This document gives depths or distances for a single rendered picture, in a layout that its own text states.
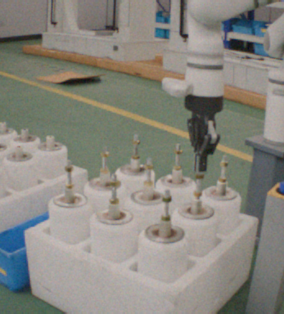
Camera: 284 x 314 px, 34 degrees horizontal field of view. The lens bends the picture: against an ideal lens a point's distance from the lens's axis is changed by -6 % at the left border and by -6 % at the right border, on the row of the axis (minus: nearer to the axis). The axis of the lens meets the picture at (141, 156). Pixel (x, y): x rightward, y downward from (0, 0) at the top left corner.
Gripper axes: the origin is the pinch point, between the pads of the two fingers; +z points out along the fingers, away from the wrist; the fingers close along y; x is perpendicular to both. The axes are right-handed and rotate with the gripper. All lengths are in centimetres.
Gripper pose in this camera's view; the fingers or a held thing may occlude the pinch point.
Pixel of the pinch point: (200, 163)
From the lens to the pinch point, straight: 95.9
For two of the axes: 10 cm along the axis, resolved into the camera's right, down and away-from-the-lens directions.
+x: -9.7, 0.5, -2.2
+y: -2.3, -3.2, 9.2
